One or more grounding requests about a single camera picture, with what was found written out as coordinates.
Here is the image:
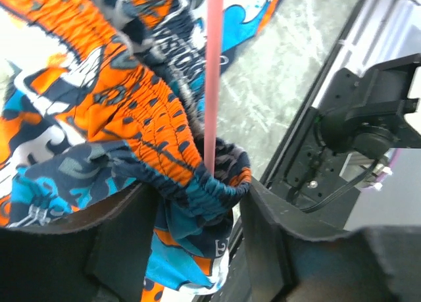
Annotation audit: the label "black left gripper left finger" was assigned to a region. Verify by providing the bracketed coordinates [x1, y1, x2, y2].
[1, 183, 158, 301]

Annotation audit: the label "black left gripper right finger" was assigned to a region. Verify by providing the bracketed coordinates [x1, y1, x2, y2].
[241, 180, 420, 301]

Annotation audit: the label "orange teal patterned shorts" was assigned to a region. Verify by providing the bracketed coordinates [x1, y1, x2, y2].
[0, 0, 292, 301]

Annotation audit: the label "pink wire hanger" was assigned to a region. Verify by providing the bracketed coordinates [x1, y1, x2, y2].
[204, 0, 223, 174]

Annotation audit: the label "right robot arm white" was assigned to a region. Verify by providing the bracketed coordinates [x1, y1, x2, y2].
[314, 54, 420, 159]

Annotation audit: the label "black mounting base plate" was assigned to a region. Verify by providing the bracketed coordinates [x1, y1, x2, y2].
[226, 68, 395, 302]

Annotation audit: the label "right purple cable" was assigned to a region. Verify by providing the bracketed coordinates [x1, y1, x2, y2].
[364, 147, 404, 193]

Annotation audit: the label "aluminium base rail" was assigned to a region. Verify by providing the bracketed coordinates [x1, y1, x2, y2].
[312, 0, 420, 108]

